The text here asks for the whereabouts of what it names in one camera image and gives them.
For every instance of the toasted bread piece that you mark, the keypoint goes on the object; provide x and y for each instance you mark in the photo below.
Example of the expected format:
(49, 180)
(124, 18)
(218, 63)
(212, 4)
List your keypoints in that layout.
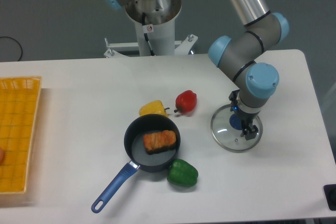
(158, 142)

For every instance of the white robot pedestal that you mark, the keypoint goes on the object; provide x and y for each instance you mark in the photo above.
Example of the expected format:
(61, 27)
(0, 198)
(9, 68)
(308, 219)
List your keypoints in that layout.
(154, 22)

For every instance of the yellow plastic basket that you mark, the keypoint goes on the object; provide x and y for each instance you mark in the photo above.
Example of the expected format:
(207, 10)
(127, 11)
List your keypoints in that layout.
(19, 106)

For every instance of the dark blue saucepan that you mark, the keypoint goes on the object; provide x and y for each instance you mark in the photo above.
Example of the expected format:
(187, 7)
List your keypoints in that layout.
(139, 158)

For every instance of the green bell pepper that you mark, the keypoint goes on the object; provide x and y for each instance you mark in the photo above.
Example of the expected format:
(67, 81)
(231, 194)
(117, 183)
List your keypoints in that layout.
(182, 173)

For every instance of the glass pot lid blue knob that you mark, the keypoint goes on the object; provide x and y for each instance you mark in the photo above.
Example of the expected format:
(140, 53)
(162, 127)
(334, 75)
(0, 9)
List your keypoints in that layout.
(227, 131)

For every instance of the yellow bell pepper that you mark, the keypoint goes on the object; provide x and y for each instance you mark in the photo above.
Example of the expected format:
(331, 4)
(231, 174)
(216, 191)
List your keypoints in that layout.
(153, 107)

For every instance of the red bell pepper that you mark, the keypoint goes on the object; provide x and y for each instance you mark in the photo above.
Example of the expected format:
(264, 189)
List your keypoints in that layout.
(185, 102)

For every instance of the black device at table edge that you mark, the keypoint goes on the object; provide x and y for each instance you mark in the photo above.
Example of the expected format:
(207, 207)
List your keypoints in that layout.
(330, 194)

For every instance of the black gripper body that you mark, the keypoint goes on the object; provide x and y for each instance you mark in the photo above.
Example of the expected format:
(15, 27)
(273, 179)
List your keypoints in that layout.
(240, 119)

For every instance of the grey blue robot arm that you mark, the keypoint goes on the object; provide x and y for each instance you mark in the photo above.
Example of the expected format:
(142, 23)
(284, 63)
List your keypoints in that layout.
(236, 58)

